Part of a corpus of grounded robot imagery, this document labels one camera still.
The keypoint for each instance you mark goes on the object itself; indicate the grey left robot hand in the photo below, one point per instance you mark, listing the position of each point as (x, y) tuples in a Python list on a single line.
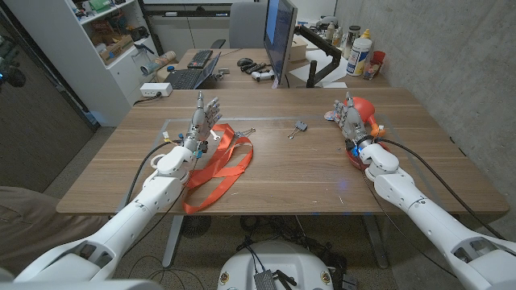
[(201, 123)]

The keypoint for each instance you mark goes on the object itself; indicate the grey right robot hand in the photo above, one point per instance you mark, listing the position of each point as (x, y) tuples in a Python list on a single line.
[(352, 123)]

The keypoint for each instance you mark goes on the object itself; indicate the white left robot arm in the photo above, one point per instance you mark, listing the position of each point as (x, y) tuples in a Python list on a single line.
[(133, 217)]

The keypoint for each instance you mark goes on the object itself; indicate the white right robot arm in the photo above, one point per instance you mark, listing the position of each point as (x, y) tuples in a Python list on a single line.
[(423, 213)]

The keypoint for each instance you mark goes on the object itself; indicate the red bowl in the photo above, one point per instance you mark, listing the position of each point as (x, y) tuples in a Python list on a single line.
[(354, 162)]

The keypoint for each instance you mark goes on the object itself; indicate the orange ribbon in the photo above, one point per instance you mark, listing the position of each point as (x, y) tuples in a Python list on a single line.
[(225, 172)]

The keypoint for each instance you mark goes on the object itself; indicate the orange watering can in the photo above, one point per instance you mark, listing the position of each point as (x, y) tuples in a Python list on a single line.
[(364, 108)]

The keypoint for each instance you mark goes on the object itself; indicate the small silver wrench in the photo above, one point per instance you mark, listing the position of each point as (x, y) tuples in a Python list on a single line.
[(215, 137)]

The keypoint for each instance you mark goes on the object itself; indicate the round colourful sticker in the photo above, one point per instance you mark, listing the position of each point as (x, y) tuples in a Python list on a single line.
[(328, 116)]

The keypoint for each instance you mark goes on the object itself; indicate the dark open laptop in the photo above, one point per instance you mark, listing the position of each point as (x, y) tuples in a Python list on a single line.
[(185, 78)]

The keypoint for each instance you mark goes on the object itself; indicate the clear glass cup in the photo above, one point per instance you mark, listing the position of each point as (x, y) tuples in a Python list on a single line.
[(371, 70)]

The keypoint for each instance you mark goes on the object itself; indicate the white power strip box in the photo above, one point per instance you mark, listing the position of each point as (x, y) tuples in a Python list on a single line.
[(155, 89)]

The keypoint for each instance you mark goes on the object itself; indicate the small blue round object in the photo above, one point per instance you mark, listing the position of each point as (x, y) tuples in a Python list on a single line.
[(171, 68)]

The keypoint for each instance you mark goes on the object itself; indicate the white tape roll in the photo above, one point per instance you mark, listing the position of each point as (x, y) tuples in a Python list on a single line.
[(152, 162)]

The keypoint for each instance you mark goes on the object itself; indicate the black keyboard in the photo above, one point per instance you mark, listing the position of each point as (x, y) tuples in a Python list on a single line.
[(200, 59)]

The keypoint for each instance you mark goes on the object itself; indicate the white canister blue label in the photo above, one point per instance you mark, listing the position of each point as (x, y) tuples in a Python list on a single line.
[(359, 56)]

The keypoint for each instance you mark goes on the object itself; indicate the white paper sheets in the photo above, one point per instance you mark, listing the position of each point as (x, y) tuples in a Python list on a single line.
[(300, 72)]

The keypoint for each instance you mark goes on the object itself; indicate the rolled paper tube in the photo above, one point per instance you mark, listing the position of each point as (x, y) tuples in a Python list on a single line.
[(159, 62)]

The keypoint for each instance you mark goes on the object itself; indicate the black computer mouse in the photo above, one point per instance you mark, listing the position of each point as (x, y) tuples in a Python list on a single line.
[(244, 62)]

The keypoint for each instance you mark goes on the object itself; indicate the black remote control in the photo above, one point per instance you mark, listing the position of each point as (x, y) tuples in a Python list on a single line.
[(254, 67)]

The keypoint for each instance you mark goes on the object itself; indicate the white game controller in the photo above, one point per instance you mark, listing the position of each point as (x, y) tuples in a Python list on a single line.
[(263, 75)]

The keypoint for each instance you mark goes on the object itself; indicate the dark lid jar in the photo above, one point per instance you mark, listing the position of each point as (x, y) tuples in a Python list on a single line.
[(350, 40)]

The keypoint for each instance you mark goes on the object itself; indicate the yellow cap bottle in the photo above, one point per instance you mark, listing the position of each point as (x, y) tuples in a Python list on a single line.
[(365, 34)]

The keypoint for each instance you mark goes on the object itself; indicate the small beige box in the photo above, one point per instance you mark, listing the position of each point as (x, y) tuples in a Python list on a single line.
[(299, 48)]

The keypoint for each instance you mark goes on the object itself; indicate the black round floor fan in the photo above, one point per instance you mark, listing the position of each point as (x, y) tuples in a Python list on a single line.
[(196, 226)]

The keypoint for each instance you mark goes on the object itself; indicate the grey office chair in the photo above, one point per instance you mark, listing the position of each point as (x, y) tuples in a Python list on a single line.
[(246, 24)]

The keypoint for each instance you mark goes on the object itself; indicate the brown cardboard box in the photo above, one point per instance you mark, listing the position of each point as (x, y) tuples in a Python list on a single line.
[(117, 48)]

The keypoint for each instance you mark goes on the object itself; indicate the black computer monitor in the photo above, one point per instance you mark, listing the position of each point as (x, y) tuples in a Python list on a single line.
[(278, 36)]

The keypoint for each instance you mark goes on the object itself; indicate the grey table leg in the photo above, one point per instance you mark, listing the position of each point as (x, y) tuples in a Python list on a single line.
[(172, 241), (377, 241)]

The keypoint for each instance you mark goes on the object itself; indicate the white shelf unit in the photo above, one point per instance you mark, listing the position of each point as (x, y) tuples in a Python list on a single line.
[(80, 60)]

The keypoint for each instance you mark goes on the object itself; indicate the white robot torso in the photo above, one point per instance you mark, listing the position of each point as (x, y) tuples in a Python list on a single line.
[(278, 258)]

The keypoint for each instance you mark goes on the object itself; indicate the grey finned module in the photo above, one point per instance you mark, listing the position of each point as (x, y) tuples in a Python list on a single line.
[(265, 281)]

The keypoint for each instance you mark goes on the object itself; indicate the beige fabric cushion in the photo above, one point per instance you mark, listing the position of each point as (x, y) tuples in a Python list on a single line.
[(36, 225)]

